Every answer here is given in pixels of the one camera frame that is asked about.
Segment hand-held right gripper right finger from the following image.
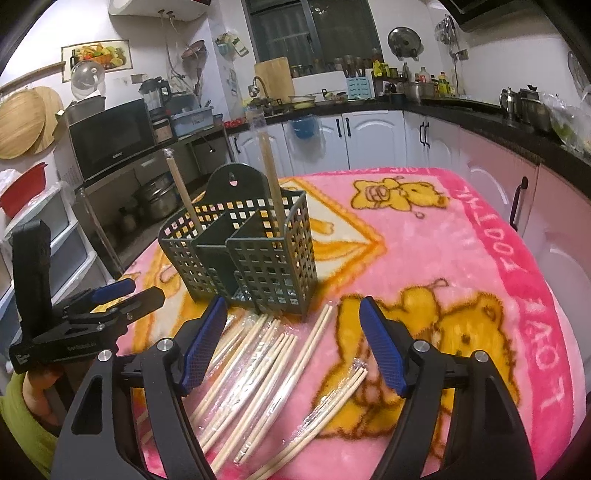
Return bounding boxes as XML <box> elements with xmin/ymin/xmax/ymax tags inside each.
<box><xmin>359</xmin><ymin>295</ymin><xmax>539</xmax><ymax>480</ymax></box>

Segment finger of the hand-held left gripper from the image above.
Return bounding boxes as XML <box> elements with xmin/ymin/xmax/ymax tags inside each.
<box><xmin>90</xmin><ymin>286</ymin><xmax>166</xmax><ymax>334</ymax></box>
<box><xmin>62</xmin><ymin>278</ymin><xmax>138</xmax><ymax>315</ymax></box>

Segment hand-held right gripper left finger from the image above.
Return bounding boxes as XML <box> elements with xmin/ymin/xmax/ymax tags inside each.
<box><xmin>51</xmin><ymin>295</ymin><xmax>229</xmax><ymax>480</ymax></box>

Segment pile of wooden chopsticks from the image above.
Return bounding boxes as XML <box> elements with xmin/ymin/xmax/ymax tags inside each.
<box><xmin>134</xmin><ymin>302</ymin><xmax>370</xmax><ymax>480</ymax></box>

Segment dark green utensil holder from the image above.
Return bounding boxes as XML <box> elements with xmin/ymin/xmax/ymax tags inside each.
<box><xmin>158</xmin><ymin>164</ymin><xmax>318</xmax><ymax>316</ymax></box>

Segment plastic-wrapped chopstick pair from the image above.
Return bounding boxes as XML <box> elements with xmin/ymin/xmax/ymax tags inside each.
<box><xmin>164</xmin><ymin>148</ymin><xmax>205</xmax><ymax>232</ymax></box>
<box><xmin>247</xmin><ymin>108</ymin><xmax>288</xmax><ymax>252</ymax></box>

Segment person's left forearm green sleeve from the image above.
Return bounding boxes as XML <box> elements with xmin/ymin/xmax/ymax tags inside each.
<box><xmin>0</xmin><ymin>373</ymin><xmax>58</xmax><ymax>468</ymax></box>

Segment hanging metal utensils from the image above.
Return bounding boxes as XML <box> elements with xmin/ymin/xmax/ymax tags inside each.
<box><xmin>434</xmin><ymin>14</ymin><xmax>458</xmax><ymax>47</ymax></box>

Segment person's left hand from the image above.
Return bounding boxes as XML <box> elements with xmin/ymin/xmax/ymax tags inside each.
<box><xmin>23</xmin><ymin>367</ymin><xmax>66</xmax><ymax>426</ymax></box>

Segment plastic drawer tower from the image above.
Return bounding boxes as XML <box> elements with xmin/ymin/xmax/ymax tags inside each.
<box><xmin>0</xmin><ymin>181</ymin><xmax>90</xmax><ymax>301</ymax></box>

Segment red plastic basin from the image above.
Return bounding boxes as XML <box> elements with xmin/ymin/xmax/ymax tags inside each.
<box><xmin>0</xmin><ymin>162</ymin><xmax>49</xmax><ymax>220</ymax></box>

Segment printed pink blanket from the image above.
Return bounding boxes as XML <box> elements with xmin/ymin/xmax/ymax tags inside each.
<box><xmin>117</xmin><ymin>167</ymin><xmax>580</xmax><ymax>480</ymax></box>

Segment stacked steel pots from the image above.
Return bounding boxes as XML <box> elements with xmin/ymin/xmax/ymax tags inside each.
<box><xmin>134</xmin><ymin>174</ymin><xmax>181</xmax><ymax>222</ymax></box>

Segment black microwave oven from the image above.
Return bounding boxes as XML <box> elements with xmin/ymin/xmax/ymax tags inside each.
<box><xmin>68</xmin><ymin>98</ymin><xmax>155</xmax><ymax>183</ymax></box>

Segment round bamboo tray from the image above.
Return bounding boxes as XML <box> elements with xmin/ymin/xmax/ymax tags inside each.
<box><xmin>0</xmin><ymin>87</ymin><xmax>47</xmax><ymax>160</ymax></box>

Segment metal kitchen shelf rack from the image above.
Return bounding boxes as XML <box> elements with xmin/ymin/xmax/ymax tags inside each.
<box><xmin>76</xmin><ymin>129</ymin><xmax>232</xmax><ymax>278</ymax></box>

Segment round wooden board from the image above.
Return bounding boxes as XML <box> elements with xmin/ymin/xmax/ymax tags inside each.
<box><xmin>32</xmin><ymin>86</ymin><xmax>64</xmax><ymax>151</ymax></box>

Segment grey metal box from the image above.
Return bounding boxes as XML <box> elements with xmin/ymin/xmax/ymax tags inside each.
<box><xmin>65</xmin><ymin>95</ymin><xmax>107</xmax><ymax>123</ymax></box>

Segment blue dish rack box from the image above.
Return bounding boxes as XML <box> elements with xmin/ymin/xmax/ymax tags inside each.
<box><xmin>171</xmin><ymin>107</ymin><xmax>215</xmax><ymax>137</ymax></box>

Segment hanging glass lid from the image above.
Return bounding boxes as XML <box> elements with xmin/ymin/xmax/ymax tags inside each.
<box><xmin>70</xmin><ymin>61</ymin><xmax>106</xmax><ymax>100</ymax></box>

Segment white kitchen cabinets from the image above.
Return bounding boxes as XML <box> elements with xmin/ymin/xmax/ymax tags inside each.
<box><xmin>228</xmin><ymin>108</ymin><xmax>591</xmax><ymax>352</ymax></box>

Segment blue hanging bag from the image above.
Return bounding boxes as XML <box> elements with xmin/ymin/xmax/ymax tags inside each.
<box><xmin>291</xmin><ymin>117</ymin><xmax>319</xmax><ymax>139</ymax></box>

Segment steel pot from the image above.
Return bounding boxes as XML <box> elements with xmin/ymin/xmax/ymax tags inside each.
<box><xmin>406</xmin><ymin>80</ymin><xmax>437</xmax><ymax>102</ymax></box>

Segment wooden cutting board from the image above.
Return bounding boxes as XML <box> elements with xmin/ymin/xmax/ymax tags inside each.
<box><xmin>254</xmin><ymin>58</ymin><xmax>295</xmax><ymax>100</ymax></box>

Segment light blue knife block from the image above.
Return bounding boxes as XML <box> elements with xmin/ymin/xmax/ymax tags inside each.
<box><xmin>345</xmin><ymin>76</ymin><xmax>375</xmax><ymax>100</ymax></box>

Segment small metal coffee pot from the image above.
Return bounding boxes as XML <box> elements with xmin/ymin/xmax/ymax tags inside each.
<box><xmin>499</xmin><ymin>88</ymin><xmax>519</xmax><ymax>126</ymax></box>

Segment row of spice jars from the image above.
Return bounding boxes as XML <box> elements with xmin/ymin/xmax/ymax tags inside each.
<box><xmin>291</xmin><ymin>55</ymin><xmax>384</xmax><ymax>77</ymax></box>

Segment large metal kettle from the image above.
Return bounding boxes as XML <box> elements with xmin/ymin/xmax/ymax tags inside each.
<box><xmin>517</xmin><ymin>85</ymin><xmax>552</xmax><ymax>132</ymax></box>

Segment white water heater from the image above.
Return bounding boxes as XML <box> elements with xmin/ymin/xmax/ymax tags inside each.
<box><xmin>107</xmin><ymin>0</ymin><xmax>211</xmax><ymax>17</ymax></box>

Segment clear bag of greens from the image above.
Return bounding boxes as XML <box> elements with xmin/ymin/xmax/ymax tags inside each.
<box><xmin>540</xmin><ymin>88</ymin><xmax>591</xmax><ymax>153</ymax></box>

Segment hanging metal pot lid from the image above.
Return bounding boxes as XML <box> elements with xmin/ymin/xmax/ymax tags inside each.
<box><xmin>387</xmin><ymin>26</ymin><xmax>424</xmax><ymax>61</ymax></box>

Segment dark framed window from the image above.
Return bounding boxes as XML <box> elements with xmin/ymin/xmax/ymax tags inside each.
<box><xmin>242</xmin><ymin>0</ymin><xmax>372</xmax><ymax>68</ymax></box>

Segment black range hood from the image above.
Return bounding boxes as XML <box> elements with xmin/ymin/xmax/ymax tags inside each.
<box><xmin>450</xmin><ymin>0</ymin><xmax>536</xmax><ymax>31</ymax></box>

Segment wooden wall rail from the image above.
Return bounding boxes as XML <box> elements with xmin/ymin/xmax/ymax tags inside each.
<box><xmin>0</xmin><ymin>60</ymin><xmax>63</xmax><ymax>93</ymax></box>

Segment fruit wall poster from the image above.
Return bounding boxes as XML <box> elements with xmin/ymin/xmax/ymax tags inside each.
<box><xmin>61</xmin><ymin>41</ymin><xmax>130</xmax><ymax>84</ymax></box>

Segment wall-mounted cup holder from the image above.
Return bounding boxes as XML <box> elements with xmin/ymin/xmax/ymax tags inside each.
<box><xmin>216</xmin><ymin>32</ymin><xmax>250</xmax><ymax>58</ymax></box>

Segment wall-hung glass lid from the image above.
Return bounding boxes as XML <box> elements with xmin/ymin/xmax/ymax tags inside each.
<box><xmin>567</xmin><ymin>51</ymin><xmax>591</xmax><ymax>93</ymax></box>

